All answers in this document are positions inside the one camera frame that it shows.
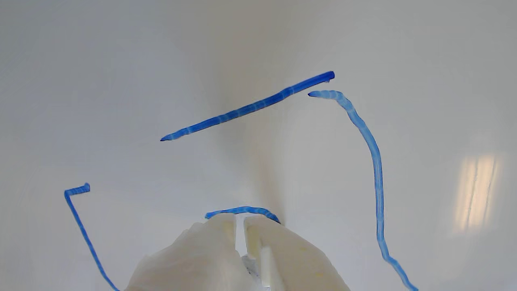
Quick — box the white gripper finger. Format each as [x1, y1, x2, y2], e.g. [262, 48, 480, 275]
[125, 213, 261, 291]
[243, 215, 350, 291]

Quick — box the large white whiteboard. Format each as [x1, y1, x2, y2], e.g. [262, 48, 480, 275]
[0, 0, 517, 291]

